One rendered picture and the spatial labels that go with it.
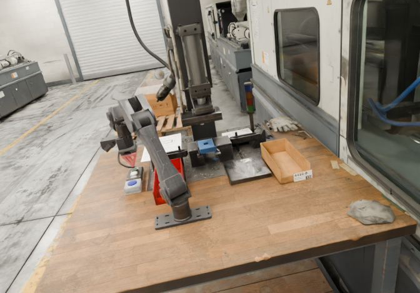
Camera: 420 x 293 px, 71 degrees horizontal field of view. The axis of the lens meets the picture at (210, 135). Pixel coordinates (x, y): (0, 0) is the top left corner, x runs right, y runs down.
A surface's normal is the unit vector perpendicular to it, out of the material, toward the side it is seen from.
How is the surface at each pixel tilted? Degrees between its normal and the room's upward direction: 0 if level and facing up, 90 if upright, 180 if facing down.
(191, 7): 90
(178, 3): 90
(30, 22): 90
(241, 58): 90
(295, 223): 0
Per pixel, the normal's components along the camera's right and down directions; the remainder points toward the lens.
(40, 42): 0.08, 0.38
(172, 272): -0.15, -0.91
